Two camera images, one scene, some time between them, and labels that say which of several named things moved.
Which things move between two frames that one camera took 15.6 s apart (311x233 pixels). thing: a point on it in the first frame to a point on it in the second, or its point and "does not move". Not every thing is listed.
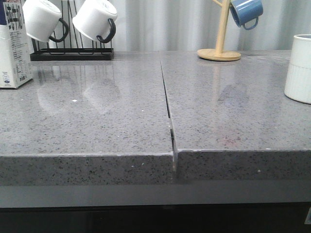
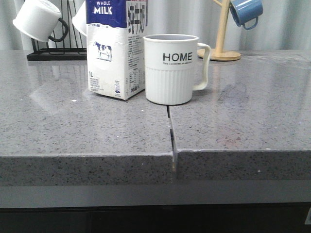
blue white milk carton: (16, 69) to (115, 30)
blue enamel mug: (244, 11) does not move
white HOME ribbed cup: (298, 84) to (170, 66)
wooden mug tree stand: (217, 54) does not move
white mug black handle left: (41, 17) does not move
